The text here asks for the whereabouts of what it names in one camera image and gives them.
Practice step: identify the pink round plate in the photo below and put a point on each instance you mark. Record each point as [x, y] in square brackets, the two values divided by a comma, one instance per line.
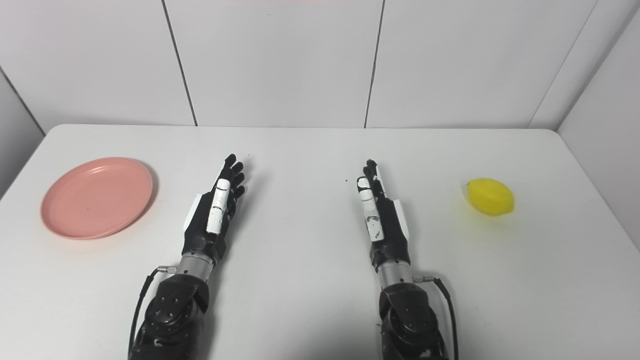
[97, 197]

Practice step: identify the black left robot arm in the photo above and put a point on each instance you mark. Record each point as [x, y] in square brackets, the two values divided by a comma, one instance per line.
[175, 310]

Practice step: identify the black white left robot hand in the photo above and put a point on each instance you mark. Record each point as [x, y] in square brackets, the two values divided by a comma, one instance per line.
[201, 225]

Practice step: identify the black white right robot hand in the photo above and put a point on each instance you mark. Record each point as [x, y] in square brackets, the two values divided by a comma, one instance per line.
[390, 225]

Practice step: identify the yellow lemon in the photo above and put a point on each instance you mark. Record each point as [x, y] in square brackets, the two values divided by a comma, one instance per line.
[491, 196]

